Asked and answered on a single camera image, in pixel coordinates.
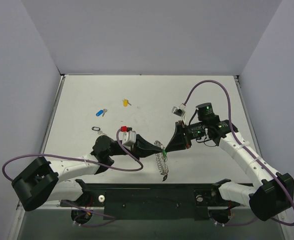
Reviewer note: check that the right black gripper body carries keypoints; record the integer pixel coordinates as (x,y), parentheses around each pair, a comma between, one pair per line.
(181,136)

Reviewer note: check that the green tag key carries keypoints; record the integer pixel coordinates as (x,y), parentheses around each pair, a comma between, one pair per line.
(164,155)

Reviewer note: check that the metal disc with keyrings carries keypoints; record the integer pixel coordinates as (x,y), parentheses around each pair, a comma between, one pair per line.
(161,164)

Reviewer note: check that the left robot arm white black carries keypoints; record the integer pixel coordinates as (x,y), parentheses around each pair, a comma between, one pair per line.
(43,180)

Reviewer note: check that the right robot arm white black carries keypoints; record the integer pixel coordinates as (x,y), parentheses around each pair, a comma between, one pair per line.
(271,192)

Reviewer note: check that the blue tag key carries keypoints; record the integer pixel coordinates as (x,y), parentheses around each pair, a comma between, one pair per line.
(101,112)

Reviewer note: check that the yellow tag key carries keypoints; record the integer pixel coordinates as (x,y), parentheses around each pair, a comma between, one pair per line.
(126,103)

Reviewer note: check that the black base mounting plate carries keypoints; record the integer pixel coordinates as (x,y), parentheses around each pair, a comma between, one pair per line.
(154,201)

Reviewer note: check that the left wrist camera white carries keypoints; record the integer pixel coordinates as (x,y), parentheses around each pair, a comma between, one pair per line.
(129,136)

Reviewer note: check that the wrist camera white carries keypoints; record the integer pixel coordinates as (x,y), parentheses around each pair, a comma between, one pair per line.
(180,111)
(129,136)

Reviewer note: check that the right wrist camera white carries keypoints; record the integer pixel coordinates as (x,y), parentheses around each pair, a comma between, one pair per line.
(180,111)

